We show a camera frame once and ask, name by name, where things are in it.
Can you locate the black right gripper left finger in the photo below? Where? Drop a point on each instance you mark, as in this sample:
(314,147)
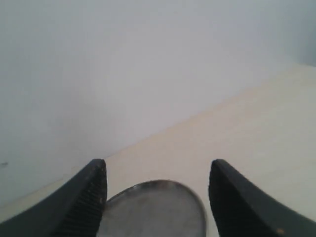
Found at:
(73,210)

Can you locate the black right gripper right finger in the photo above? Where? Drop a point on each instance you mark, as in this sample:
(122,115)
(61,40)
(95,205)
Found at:
(241,209)

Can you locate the round stainless steel plate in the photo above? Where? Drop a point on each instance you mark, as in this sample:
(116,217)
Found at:
(156,208)

